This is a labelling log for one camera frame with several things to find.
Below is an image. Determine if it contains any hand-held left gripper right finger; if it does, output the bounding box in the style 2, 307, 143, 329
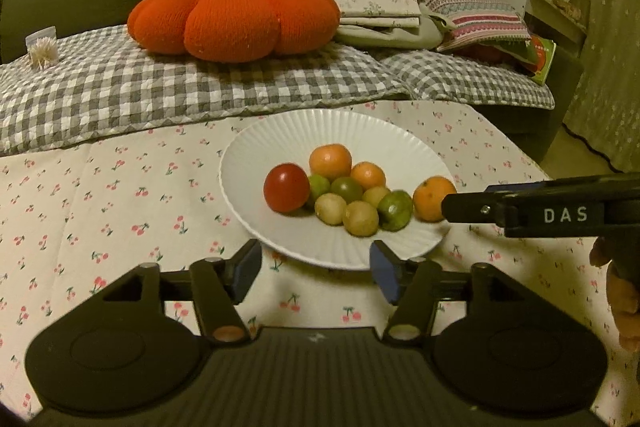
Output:
369, 240, 521, 342

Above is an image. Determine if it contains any grey checkered blanket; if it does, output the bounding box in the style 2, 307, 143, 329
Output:
380, 49, 557, 110
0, 24, 416, 158

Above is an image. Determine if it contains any red tomato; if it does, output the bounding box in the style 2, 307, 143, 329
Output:
263, 163, 311, 214

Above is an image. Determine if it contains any orange tangerine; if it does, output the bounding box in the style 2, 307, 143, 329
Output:
308, 143, 353, 180
350, 161, 387, 190
413, 176, 457, 223

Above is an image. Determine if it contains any folded beige cloth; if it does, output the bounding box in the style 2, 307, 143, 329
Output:
332, 2, 451, 52

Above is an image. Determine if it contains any person's right hand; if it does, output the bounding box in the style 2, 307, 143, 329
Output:
590, 237, 640, 353

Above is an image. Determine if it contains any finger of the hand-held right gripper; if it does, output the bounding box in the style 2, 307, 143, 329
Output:
440, 191, 506, 225

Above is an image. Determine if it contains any yellow-green round fruit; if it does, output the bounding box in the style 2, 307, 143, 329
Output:
314, 193, 348, 226
361, 185, 392, 208
342, 200, 380, 237

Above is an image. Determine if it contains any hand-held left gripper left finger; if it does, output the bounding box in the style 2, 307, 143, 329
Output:
102, 239, 263, 344

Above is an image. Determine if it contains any white ribbed plate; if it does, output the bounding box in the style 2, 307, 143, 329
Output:
219, 108, 458, 271

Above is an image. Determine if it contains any striped patterned blanket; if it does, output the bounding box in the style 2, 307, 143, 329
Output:
385, 0, 533, 54

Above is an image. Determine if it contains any green floral curtain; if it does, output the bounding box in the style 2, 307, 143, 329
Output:
562, 0, 640, 172

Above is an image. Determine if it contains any small green round fruit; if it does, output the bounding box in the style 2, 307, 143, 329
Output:
306, 175, 332, 206

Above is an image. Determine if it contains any orange pumpkin cushion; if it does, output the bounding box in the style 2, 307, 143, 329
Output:
126, 0, 342, 64

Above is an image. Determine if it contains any olive green round fruit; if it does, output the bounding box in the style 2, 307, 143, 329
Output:
330, 176, 365, 204

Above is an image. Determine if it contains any green lime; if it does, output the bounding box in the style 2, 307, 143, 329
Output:
376, 190, 414, 231

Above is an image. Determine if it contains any red and green book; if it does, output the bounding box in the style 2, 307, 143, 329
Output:
520, 34, 557, 86

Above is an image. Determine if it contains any clear toothpick box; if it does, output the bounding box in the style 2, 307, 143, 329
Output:
25, 26, 58, 70

